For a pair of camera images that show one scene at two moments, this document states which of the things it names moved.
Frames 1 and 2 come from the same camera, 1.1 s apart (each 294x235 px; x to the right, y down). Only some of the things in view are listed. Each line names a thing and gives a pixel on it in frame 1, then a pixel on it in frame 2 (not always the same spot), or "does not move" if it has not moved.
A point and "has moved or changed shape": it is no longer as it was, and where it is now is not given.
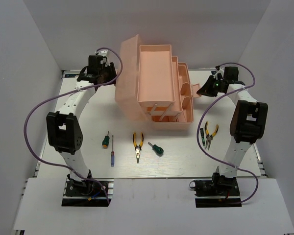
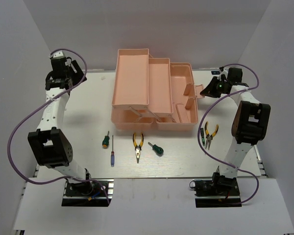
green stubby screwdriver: [159, 151] does not move
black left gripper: [111, 70] to [78, 75]
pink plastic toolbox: [152, 85] has moved or changed shape
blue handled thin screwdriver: [112, 154] does not move
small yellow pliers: [208, 137] does not move
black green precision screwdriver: [202, 131] does not move
